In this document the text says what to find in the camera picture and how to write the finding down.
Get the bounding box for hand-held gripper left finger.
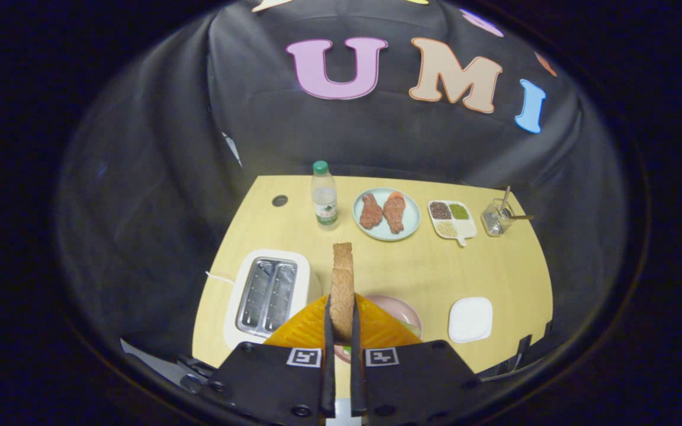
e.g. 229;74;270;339
207;295;337;426

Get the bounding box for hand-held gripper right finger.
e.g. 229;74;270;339
350;293;483;426

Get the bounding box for white bread slice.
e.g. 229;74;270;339
329;242;356;343

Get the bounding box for white toaster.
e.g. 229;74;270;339
223;248;322;350

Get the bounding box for pink round plate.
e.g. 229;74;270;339
334;295;423;363

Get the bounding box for white square dish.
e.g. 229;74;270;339
448;296;494;344

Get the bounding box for light blue round plate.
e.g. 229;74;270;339
352;188;422;242

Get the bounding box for white divided condiment dish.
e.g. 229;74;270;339
427;199;478;247

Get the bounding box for brown meat piece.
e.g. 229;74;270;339
383;191;407;234
359;193;384;231

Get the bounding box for clear plastic water bottle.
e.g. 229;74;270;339
311;160;339;231

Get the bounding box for black backdrop cloth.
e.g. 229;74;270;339
54;0;629;379

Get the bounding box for metal wire basket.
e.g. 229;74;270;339
481;198;516;237

